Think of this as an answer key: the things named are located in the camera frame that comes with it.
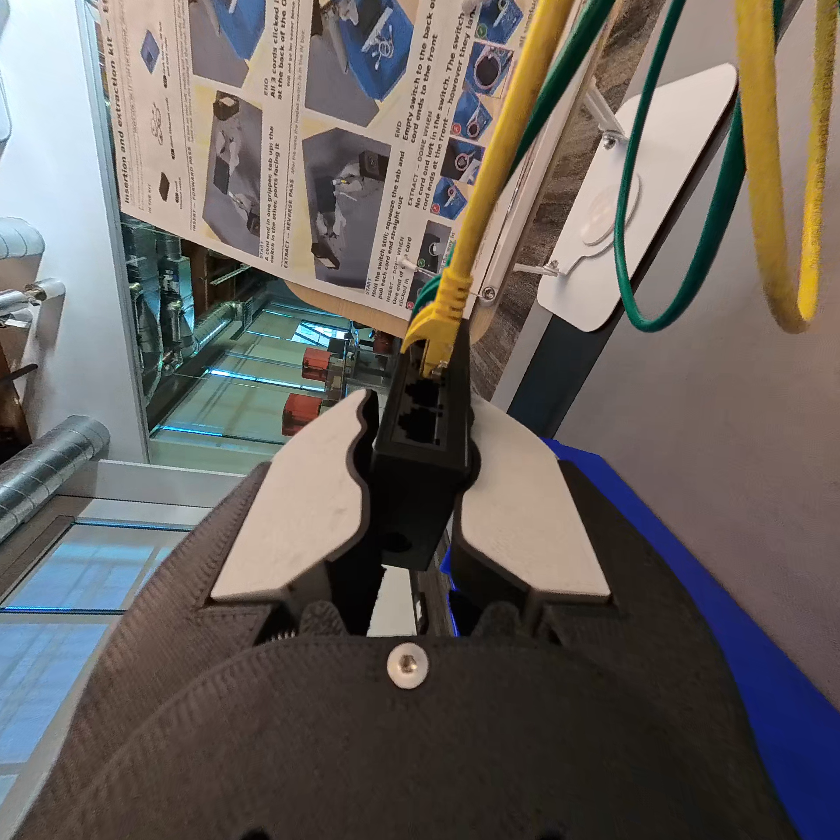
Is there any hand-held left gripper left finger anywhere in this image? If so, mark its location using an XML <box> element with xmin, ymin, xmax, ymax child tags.
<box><xmin>209</xmin><ymin>389</ymin><xmax>382</xmax><ymax>603</ymax></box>

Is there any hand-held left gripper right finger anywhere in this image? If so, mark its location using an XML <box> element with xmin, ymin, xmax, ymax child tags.
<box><xmin>450</xmin><ymin>395</ymin><xmax>619</xmax><ymax>603</ymax></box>

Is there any black ethernet switch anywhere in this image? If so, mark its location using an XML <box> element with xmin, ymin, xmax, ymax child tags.
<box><xmin>369</xmin><ymin>318</ymin><xmax>478</xmax><ymax>570</ymax></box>

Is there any blue plastic bin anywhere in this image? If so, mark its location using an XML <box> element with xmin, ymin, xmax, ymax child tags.
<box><xmin>438</xmin><ymin>436</ymin><xmax>840</xmax><ymax>840</ymax></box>

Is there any green ethernet cable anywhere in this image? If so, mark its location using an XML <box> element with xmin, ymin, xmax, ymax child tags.
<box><xmin>410</xmin><ymin>0</ymin><xmax>786</xmax><ymax>333</ymax></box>

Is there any yellow ethernet cable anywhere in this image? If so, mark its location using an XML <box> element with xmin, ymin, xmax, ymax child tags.
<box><xmin>400</xmin><ymin>0</ymin><xmax>840</xmax><ymax>337</ymax></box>

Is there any printed instruction sheet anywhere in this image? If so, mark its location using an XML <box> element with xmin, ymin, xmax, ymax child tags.
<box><xmin>117</xmin><ymin>0</ymin><xmax>547</xmax><ymax>324</ymax></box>

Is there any silver ventilation duct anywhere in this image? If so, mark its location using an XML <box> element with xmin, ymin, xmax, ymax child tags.
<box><xmin>0</xmin><ymin>412</ymin><xmax>110</xmax><ymax>540</ymax></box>

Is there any silver elbow duct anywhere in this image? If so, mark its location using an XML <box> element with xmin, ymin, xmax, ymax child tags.
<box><xmin>0</xmin><ymin>215</ymin><xmax>48</xmax><ymax>265</ymax></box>

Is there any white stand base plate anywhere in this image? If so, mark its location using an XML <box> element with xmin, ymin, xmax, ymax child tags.
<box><xmin>535</xmin><ymin>62</ymin><xmax>740</xmax><ymax>333</ymax></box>

